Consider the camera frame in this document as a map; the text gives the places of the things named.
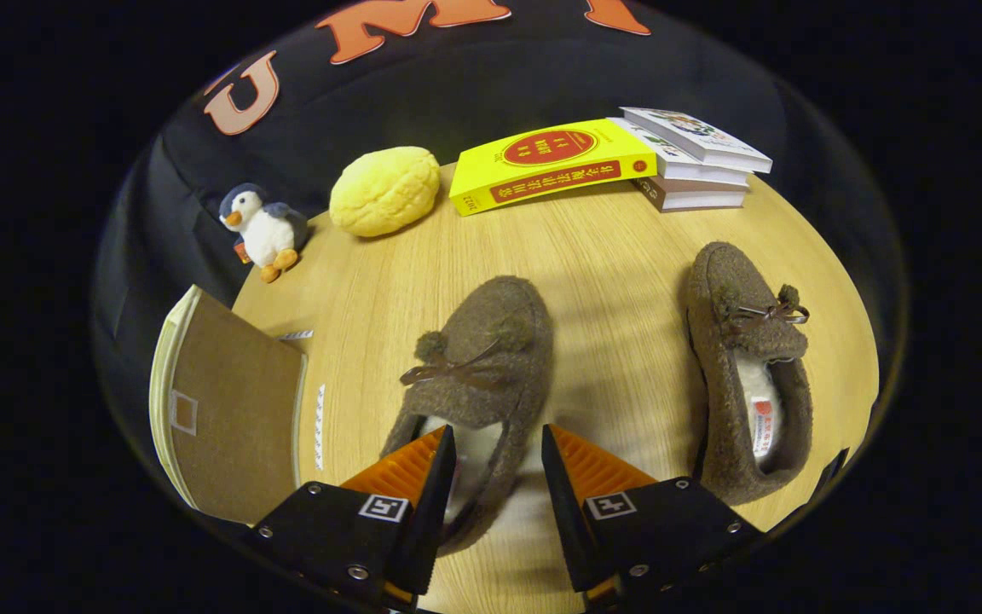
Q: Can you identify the brown cover paperback book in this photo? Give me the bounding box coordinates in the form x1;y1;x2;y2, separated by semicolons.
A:
632;175;748;212

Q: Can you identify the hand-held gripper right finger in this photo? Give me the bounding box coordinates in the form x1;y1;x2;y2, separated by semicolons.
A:
540;424;765;611

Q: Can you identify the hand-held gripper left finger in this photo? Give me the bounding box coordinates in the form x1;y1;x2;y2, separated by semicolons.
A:
252;425;458;611

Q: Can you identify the yellow book with red label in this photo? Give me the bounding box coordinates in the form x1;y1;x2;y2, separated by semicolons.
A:
448;118;658;217

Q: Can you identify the white illustrated paperback book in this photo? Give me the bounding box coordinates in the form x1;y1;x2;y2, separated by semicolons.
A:
606;118;752;187
621;107;773;174

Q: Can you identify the brown fabric storage box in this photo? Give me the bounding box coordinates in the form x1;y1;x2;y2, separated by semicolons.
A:
148;284;309;525

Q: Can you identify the penguin plush toy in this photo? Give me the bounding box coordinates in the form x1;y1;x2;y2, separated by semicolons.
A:
218;182;311;284

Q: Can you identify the yellow bread shaped toy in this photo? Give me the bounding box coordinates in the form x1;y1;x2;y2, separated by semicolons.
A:
329;146;442;238

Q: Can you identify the brown fuzzy slipper shoe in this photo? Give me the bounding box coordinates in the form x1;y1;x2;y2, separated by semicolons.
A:
380;275;556;557
684;241;814;506

